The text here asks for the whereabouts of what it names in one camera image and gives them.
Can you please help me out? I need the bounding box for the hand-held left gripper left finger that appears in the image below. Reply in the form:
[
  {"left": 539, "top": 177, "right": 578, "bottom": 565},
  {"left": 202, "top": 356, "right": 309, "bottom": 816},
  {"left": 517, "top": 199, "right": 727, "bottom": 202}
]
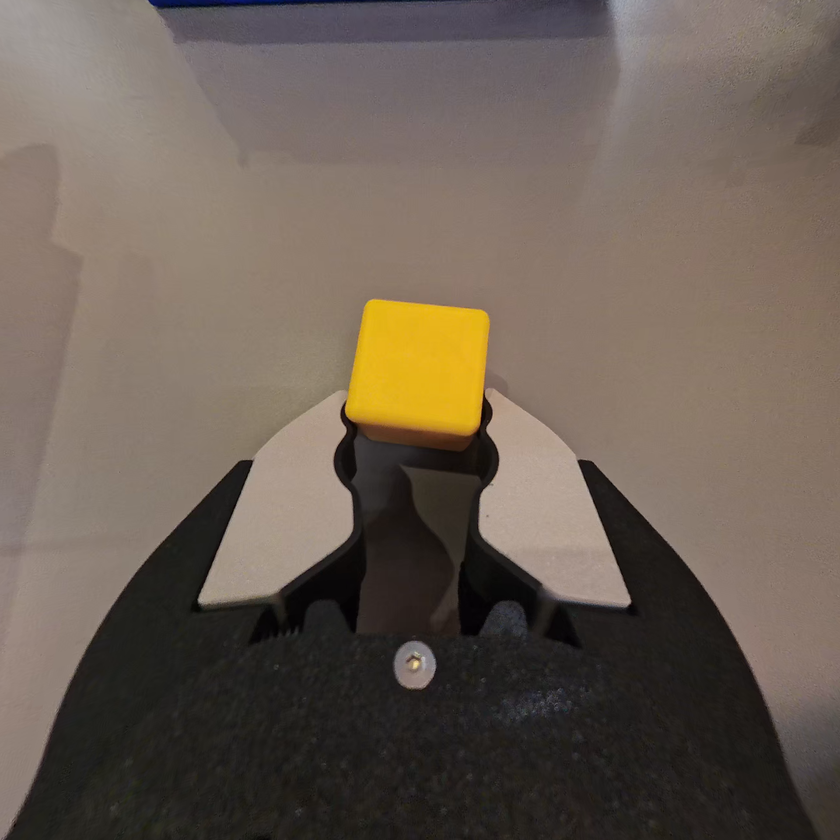
[{"left": 197, "top": 388, "right": 365, "bottom": 634}]

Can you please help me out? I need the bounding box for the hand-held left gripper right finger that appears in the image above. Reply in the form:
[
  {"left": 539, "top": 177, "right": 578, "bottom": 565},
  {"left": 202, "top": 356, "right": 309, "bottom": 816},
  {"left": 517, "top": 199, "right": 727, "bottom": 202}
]
[{"left": 459, "top": 387, "right": 632, "bottom": 636}]

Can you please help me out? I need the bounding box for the yellow cube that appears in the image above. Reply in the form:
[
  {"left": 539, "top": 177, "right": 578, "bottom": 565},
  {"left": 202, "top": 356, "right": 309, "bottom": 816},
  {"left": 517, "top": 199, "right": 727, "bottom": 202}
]
[{"left": 344, "top": 299, "right": 492, "bottom": 452}]

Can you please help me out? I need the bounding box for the blue plastic bin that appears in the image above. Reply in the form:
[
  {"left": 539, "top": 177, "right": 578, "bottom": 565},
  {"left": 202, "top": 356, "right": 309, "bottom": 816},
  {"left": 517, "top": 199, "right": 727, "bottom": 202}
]
[{"left": 147, "top": 0, "right": 608, "bottom": 10}]

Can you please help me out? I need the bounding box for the grey desk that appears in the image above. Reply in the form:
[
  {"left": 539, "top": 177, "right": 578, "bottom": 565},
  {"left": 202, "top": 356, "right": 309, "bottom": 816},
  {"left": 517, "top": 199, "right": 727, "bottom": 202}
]
[{"left": 0, "top": 0, "right": 840, "bottom": 815}]

